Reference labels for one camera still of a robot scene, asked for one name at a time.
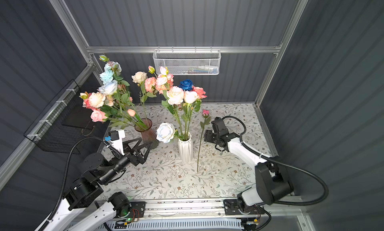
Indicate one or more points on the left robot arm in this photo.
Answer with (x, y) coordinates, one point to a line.
(96, 173)

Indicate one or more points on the black flat pad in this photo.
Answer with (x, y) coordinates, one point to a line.
(79, 117)

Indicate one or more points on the large white rose stem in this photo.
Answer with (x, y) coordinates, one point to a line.
(167, 132)

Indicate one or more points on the small magenta rose stem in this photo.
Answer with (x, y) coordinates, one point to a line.
(207, 117)

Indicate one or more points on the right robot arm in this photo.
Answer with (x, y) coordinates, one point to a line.
(272, 180)

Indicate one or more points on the items in white basket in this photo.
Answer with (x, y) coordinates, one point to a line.
(198, 70)

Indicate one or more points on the white wire basket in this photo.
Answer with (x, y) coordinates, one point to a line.
(172, 60)

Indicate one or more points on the pink tulip flower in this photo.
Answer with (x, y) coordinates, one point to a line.
(133, 115)

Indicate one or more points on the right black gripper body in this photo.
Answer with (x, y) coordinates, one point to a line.
(211, 137)

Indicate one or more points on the light blue rose stem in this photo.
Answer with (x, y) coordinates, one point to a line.
(111, 78)

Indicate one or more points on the floral table mat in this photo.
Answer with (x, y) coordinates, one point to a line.
(165, 176)

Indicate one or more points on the white ribbed ceramic vase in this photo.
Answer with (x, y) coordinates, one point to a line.
(186, 149)

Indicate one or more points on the black wire basket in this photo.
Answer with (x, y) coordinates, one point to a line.
(47, 131)

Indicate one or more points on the cream rose single stem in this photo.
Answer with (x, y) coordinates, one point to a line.
(139, 79)

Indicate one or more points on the pink glass vase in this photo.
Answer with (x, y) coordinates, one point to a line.
(147, 133)

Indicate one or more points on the pink carnation stem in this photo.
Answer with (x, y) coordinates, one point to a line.
(163, 84)

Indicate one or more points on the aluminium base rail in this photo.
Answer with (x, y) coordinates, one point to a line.
(194, 214)

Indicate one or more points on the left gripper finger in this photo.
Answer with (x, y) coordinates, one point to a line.
(131, 146)
(142, 151)

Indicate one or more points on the small cream rose stem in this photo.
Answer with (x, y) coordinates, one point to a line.
(190, 98)

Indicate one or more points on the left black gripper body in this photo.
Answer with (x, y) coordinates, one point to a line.
(129, 159)

